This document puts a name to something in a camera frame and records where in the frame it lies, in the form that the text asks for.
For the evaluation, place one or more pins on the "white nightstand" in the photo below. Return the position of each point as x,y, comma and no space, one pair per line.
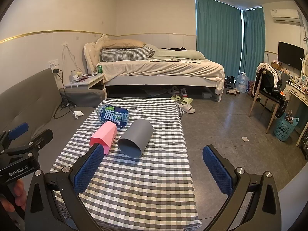
86,80

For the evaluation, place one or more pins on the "pair of sneakers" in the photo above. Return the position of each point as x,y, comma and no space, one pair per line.
178,91

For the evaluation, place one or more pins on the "grey checked tablecloth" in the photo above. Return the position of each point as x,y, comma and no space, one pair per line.
144,185

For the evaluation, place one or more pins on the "blue drink bottle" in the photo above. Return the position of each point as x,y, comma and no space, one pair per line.
113,116

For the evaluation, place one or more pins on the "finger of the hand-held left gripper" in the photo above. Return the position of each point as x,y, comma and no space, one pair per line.
43,136
18,130

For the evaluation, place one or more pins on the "crumpled white tissue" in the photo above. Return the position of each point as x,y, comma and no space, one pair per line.
77,114

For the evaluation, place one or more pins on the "white bed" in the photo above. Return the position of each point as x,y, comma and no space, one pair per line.
168,71

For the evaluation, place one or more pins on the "round mirror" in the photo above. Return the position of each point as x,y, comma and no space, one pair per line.
305,65

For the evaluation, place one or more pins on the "pink hexagonal cup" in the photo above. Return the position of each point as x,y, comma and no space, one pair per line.
103,134

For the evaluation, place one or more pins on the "wooden chair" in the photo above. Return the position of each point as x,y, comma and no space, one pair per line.
259,96

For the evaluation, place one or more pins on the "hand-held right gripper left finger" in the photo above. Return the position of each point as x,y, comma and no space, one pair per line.
87,168

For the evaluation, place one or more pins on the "black jacket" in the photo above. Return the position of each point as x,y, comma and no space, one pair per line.
280,101

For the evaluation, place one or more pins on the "white garment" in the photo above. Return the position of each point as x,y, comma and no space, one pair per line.
266,68

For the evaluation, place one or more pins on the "wide teal curtain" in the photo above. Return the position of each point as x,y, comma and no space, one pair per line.
216,41

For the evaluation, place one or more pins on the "white card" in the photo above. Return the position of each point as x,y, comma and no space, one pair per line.
245,138

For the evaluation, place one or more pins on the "white air conditioner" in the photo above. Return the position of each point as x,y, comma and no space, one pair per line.
285,16

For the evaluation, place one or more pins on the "grey sofa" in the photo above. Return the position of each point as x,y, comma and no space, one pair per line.
24,101

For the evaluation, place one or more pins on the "blue laundry basket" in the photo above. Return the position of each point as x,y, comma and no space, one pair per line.
284,130

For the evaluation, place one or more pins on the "grey cup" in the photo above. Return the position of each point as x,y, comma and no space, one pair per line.
139,134

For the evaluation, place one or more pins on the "white slipper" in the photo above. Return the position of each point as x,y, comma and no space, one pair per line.
188,109

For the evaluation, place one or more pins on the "beige pillow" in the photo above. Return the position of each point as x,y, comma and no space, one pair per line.
122,43

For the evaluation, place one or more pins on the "large water jug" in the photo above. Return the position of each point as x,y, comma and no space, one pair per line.
241,83

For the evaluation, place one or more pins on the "pale green blanket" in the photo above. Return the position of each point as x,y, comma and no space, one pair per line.
178,54

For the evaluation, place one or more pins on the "green slipper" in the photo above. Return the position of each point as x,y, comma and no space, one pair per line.
174,98
187,101

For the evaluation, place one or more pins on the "black television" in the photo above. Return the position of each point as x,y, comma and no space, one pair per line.
290,55

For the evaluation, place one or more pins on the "person's left hand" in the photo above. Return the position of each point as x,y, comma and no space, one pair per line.
20,192

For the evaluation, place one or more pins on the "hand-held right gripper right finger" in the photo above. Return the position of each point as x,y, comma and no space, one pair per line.
216,170

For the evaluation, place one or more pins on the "white dressing table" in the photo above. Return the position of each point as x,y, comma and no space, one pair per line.
297,93

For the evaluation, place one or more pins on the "black shoes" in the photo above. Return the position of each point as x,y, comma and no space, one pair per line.
229,81

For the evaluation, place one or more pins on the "narrow teal curtain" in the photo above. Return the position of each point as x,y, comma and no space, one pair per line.
252,45

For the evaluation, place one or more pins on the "checked quilt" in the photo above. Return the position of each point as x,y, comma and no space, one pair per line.
125,53

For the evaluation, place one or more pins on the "pair of sandals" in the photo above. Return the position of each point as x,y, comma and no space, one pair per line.
232,91

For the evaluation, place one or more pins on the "white wall socket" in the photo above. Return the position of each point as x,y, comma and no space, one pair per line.
53,63

